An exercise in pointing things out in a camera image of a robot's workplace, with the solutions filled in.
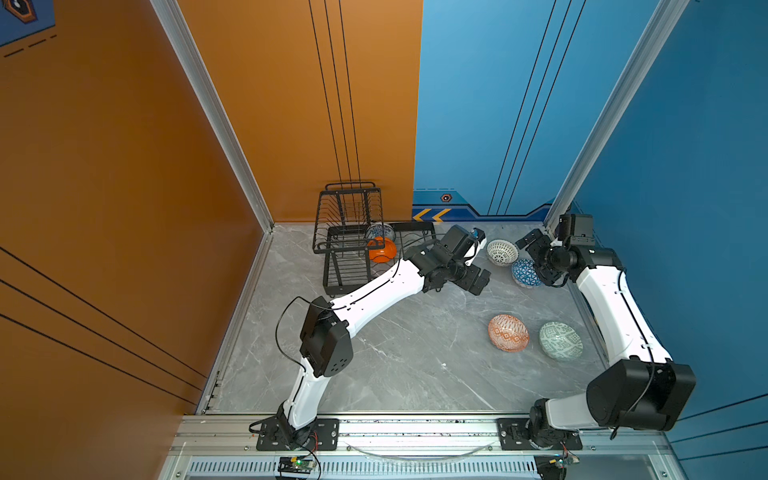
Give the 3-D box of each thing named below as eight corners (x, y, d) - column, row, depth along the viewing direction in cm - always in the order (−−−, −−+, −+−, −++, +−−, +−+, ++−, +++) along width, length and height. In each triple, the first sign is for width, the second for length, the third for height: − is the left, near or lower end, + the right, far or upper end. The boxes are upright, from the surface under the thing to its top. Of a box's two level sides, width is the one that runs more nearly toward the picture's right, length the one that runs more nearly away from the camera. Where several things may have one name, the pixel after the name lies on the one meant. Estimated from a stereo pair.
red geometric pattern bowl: (490, 352, 89) (494, 346, 85) (484, 321, 95) (487, 314, 91) (527, 352, 89) (533, 346, 85) (518, 321, 95) (523, 314, 91)
